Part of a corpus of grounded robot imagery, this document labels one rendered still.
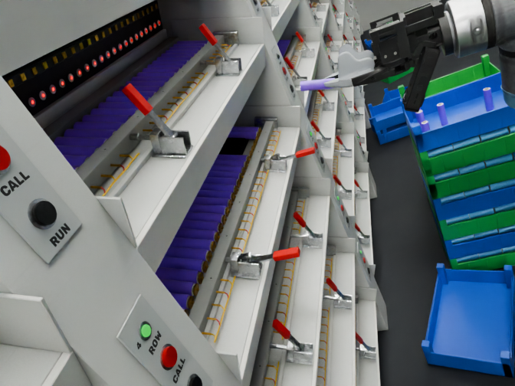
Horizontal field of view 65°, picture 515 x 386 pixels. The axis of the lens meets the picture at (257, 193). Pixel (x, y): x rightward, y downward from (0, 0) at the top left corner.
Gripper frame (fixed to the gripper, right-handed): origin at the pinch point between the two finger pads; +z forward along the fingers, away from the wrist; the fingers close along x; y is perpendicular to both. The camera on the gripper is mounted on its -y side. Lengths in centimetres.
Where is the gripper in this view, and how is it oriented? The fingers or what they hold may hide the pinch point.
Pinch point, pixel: (332, 83)
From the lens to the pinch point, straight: 78.2
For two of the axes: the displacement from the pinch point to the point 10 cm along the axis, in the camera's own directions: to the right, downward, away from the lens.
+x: -2.0, 5.7, -7.9
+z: -9.0, 2.2, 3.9
